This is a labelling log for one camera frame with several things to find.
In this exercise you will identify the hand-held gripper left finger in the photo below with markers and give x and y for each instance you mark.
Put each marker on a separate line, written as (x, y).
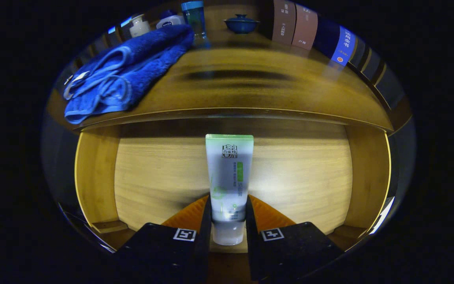
(164, 252)

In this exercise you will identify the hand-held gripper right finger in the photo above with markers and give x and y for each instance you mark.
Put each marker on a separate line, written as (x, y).
(294, 252)

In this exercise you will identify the brown wooden drawer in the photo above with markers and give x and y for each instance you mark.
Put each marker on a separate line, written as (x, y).
(152, 177)

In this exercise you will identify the white tube green end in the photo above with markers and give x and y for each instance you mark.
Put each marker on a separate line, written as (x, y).
(229, 177)

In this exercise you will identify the wooden countertop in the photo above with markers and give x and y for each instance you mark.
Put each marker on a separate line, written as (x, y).
(250, 86)

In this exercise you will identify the brown wooden cabinet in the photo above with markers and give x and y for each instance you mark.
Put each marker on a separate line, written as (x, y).
(216, 12)

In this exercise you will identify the folded blue towel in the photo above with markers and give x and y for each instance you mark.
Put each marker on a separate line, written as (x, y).
(132, 67)

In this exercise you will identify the blue book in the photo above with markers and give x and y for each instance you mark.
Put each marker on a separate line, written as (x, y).
(343, 45)

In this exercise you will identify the reddish brown book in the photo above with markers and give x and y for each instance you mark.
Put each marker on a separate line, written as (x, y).
(305, 27)

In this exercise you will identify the white pump bottle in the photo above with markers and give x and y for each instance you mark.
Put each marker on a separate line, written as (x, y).
(139, 27)

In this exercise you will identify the dark brown book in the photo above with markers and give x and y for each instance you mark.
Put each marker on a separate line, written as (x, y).
(284, 23)

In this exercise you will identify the white lotion bottle blue cap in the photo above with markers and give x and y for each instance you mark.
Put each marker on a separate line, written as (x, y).
(170, 20)

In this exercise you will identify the blue lidded teacup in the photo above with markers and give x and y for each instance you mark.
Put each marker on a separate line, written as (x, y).
(241, 24)

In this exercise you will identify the clear teal bottle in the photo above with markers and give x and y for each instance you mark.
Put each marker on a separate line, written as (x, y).
(194, 19)

